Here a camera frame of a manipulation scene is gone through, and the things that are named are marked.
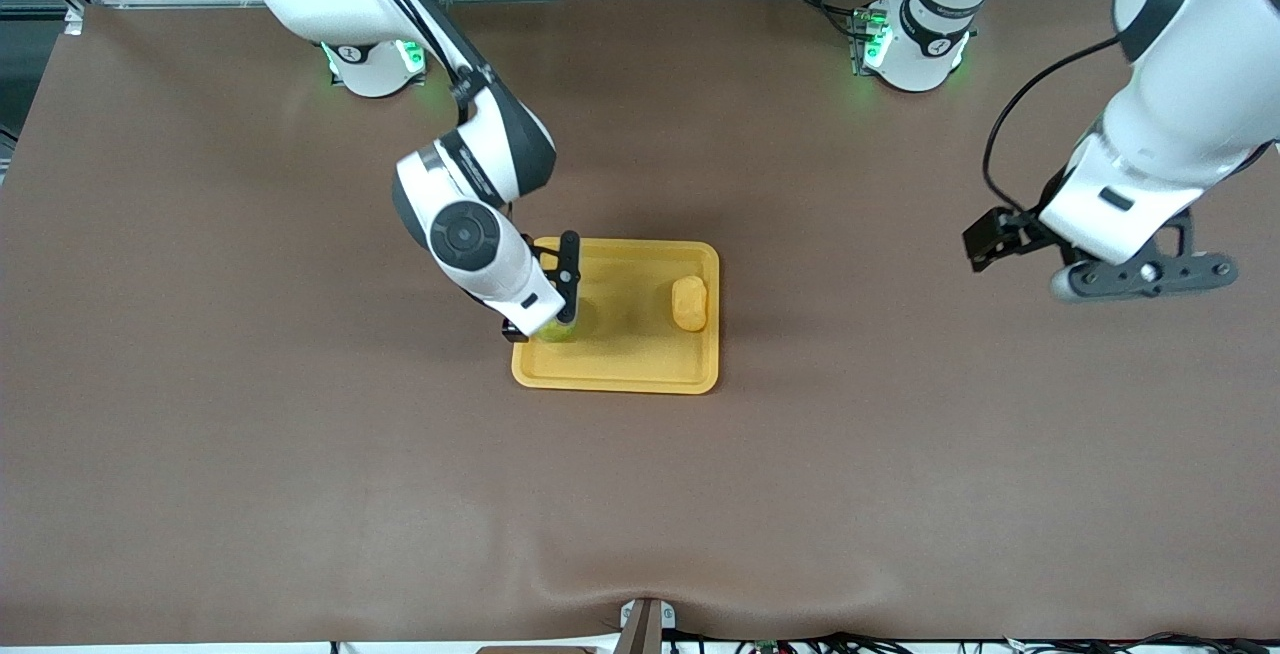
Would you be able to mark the green apple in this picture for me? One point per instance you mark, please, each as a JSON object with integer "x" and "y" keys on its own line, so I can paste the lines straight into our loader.
{"x": 558, "y": 329}

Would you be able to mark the yellow potato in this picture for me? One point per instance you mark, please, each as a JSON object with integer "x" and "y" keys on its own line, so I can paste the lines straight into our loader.
{"x": 690, "y": 304}

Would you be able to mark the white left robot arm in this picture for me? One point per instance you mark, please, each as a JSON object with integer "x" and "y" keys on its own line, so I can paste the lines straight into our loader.
{"x": 1170, "y": 114}

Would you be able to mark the yellow plastic tray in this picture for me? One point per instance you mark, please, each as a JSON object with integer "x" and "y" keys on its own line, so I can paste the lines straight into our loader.
{"x": 630, "y": 354}

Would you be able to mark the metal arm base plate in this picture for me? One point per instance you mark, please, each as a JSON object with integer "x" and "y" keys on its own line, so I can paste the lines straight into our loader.
{"x": 860, "y": 44}

